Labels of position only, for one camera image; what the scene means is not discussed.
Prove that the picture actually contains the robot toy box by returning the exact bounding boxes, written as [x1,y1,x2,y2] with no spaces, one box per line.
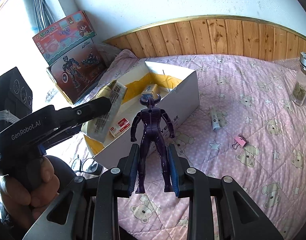
[48,39,107,104]

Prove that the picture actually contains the pink binder clip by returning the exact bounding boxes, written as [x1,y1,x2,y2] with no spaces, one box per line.
[232,134,247,150]

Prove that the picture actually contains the purple action figure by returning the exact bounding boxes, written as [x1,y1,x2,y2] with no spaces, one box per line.
[131,95,175,193]

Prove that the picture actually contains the wooden wall panelling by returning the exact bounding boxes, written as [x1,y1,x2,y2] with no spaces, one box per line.
[105,15,306,61]

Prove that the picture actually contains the colourful cartoon toy box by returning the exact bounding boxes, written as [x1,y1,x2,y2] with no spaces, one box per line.
[33,11,96,66]

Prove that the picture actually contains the gold tin box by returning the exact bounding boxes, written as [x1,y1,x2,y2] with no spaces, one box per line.
[141,83,160,99]

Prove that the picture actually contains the red staples box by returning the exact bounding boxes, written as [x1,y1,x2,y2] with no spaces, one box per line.
[109,118,131,138]

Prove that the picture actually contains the left hand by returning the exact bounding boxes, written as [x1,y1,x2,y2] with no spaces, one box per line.
[0,154,61,230]

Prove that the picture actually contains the white cardboard box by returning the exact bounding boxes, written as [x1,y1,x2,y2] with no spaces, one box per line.
[82,61,199,169]

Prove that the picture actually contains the black eyeglasses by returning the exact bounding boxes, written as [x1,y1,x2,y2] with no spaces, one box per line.
[71,155,98,174]

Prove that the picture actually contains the glass jar with lid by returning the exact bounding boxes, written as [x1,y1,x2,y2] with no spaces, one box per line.
[292,51,306,106]

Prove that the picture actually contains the cream tissue pack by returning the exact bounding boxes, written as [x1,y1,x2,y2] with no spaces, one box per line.
[86,80,127,142]

